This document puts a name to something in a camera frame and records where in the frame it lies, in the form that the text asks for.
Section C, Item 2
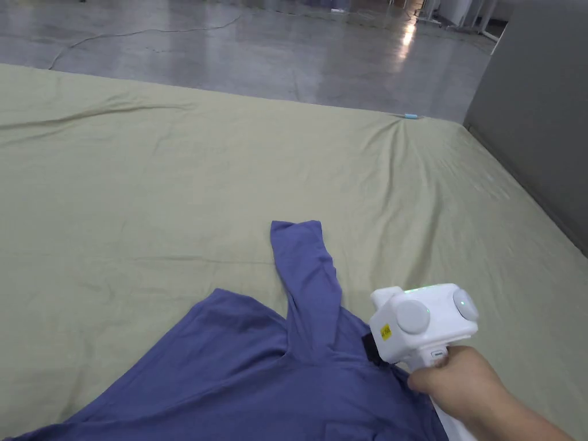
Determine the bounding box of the person's right hand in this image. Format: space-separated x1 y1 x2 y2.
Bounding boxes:
407 345 524 424

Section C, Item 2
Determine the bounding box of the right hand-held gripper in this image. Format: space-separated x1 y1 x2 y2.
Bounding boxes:
361 283 479 441

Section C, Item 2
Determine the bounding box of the bed with pale green sheet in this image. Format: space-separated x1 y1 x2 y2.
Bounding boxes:
0 63 588 441

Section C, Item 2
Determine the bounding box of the grey floor cable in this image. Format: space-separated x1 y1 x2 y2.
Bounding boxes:
49 0 243 71

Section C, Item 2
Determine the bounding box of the blue shirt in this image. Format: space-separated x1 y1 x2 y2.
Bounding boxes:
0 219 451 441

